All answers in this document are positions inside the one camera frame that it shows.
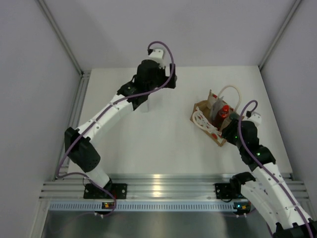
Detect white bottle dark cap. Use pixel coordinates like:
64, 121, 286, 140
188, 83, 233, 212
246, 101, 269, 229
138, 99, 150, 113

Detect canvas watermelon print bag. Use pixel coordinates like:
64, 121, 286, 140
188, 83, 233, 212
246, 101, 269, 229
190, 85, 242, 147

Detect silver tube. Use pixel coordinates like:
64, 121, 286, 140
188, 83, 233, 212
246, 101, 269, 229
210, 97, 225, 121

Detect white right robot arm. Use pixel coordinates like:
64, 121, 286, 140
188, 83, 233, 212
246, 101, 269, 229
222, 119, 317, 238

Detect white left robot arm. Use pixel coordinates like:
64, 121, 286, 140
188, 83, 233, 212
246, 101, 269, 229
64, 59, 177, 198

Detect clear bottle grey cap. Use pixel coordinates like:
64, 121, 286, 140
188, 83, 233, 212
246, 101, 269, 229
220, 112, 240, 130

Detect red capped bottle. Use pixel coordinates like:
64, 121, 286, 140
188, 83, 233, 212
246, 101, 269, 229
213, 105, 230, 129

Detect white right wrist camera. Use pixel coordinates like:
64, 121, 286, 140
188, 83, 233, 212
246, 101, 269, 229
247, 111, 262, 127

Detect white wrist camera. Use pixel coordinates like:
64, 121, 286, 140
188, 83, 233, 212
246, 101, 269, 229
247, 111, 262, 127
148, 48, 165, 68

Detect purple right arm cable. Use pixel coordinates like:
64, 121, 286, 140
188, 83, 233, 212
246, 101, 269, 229
239, 99, 314, 238

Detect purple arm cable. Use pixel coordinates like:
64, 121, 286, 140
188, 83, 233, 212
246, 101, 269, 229
55, 41, 175, 219
239, 99, 314, 238

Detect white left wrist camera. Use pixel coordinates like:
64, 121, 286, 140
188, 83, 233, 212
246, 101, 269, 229
148, 48, 165, 68

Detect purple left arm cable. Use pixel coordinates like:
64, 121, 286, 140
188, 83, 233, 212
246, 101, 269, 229
55, 41, 175, 219

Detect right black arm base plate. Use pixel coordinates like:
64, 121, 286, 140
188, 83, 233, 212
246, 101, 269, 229
214, 183, 243, 203

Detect left aluminium frame post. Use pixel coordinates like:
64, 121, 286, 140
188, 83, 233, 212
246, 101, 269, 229
35, 0, 91, 77

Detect aluminium frame post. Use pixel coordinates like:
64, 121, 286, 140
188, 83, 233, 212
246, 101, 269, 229
35, 0, 91, 77
258, 0, 303, 71

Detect aluminium front rail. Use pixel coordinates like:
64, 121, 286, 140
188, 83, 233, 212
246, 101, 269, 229
39, 173, 310, 202

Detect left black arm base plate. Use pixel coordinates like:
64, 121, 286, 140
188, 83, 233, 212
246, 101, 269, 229
83, 183, 127, 199

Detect right aluminium frame post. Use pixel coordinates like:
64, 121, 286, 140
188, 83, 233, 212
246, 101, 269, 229
258, 0, 303, 71

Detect slotted grey cable duct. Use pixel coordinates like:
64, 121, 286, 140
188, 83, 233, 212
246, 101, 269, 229
49, 201, 249, 212

